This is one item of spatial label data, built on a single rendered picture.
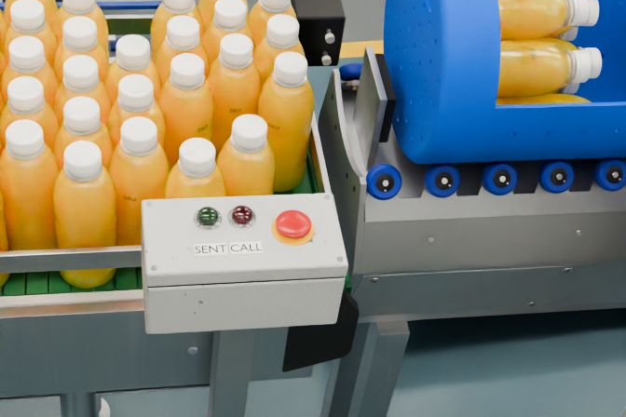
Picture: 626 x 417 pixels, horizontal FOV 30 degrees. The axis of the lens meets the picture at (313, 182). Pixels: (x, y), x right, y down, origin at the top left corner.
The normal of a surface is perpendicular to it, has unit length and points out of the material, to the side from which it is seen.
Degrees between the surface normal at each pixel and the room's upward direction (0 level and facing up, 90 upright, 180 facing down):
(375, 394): 90
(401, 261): 70
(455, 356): 0
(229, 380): 90
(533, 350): 0
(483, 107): 78
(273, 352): 90
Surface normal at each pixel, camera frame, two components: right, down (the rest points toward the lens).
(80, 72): 0.11, -0.69
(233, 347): 0.15, 0.73
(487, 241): 0.18, 0.46
